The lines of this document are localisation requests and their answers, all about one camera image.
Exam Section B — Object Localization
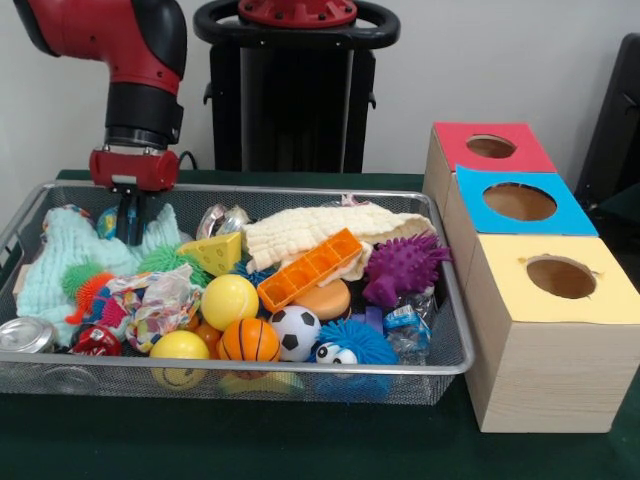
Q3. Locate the blue globe print ball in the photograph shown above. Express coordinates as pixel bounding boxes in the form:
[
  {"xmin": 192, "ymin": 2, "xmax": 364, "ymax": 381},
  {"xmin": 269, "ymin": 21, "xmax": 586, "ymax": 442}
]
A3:
[{"xmin": 96, "ymin": 207, "xmax": 121, "ymax": 240}]

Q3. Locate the yellow tennis ball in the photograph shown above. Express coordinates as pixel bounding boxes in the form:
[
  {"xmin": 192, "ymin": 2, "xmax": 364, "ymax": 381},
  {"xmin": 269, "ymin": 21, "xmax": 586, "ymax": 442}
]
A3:
[{"xmin": 201, "ymin": 273, "xmax": 261, "ymax": 332}]

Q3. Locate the black and white soccer ball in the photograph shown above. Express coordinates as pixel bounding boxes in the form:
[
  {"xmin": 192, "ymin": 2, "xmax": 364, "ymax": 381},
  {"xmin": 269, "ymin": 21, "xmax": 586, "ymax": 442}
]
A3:
[{"xmin": 269, "ymin": 305, "xmax": 322, "ymax": 362}]

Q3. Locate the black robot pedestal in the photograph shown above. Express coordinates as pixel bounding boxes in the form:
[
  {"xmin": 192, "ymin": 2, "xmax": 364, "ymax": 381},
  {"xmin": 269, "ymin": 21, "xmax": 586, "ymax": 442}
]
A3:
[{"xmin": 192, "ymin": 0, "xmax": 401, "ymax": 174}]

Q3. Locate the orange toy basketball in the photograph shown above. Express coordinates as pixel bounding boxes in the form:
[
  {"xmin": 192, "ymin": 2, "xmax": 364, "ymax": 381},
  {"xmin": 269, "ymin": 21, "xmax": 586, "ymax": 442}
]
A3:
[{"xmin": 217, "ymin": 318, "xmax": 282, "ymax": 379}]

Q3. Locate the mint green muslin cloth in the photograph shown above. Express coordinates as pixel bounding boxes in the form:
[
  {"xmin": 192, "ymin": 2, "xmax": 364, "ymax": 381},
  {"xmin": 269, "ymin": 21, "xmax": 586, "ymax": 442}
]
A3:
[{"xmin": 14, "ymin": 203, "xmax": 194, "ymax": 346}]

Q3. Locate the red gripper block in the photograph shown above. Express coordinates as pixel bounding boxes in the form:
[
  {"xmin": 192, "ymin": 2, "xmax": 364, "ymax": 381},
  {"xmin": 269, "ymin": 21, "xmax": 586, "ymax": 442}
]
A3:
[{"xmin": 88, "ymin": 147, "xmax": 180, "ymax": 246}]

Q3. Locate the silver drink can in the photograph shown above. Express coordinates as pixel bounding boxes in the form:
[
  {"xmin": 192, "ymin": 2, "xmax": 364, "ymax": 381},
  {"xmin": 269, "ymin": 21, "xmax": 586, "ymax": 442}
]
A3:
[{"xmin": 0, "ymin": 317, "xmax": 59, "ymax": 354}]

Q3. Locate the blue fuzzy ball with eyes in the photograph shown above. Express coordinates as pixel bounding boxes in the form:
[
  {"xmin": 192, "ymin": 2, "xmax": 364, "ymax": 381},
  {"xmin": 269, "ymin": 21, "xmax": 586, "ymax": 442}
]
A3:
[{"xmin": 307, "ymin": 318, "xmax": 401, "ymax": 400}]

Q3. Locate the wooden box with three holes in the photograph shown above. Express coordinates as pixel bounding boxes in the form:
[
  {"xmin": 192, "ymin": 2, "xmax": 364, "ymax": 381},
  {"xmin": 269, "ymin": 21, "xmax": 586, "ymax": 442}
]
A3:
[{"xmin": 423, "ymin": 121, "xmax": 640, "ymax": 434}]

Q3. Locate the cream muslin cloth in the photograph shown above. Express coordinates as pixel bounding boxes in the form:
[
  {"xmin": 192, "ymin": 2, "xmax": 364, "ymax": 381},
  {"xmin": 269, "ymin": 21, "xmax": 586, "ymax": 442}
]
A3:
[{"xmin": 242, "ymin": 200, "xmax": 437, "ymax": 287}]

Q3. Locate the black stand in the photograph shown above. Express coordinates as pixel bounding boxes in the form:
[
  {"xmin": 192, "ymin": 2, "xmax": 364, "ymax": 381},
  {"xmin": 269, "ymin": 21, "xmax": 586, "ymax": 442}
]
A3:
[{"xmin": 574, "ymin": 33, "xmax": 640, "ymax": 211}]

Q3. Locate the purple spiky ball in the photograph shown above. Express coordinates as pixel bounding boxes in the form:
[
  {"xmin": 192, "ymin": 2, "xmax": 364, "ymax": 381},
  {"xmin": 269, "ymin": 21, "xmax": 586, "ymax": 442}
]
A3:
[{"xmin": 360, "ymin": 229, "xmax": 452, "ymax": 307}]

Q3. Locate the orange plastic toy block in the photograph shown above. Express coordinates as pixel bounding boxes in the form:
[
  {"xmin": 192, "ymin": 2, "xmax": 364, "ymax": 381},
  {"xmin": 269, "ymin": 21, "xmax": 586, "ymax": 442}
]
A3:
[{"xmin": 256, "ymin": 228, "xmax": 364, "ymax": 312}]

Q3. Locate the yellow smiley ball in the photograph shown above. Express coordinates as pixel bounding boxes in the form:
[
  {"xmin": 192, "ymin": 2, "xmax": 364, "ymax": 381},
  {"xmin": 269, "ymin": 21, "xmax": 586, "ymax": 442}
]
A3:
[{"xmin": 149, "ymin": 329, "xmax": 211, "ymax": 389}]

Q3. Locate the clear mesh bin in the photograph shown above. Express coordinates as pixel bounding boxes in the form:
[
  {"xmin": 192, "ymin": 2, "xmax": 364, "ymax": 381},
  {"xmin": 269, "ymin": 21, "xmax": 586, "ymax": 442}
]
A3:
[{"xmin": 0, "ymin": 179, "xmax": 476, "ymax": 406}]

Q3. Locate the dark green tablecloth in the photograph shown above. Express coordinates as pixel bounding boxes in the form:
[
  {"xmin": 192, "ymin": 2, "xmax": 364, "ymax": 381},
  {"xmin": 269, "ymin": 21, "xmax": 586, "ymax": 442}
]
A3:
[{"xmin": 0, "ymin": 169, "xmax": 640, "ymax": 480}]

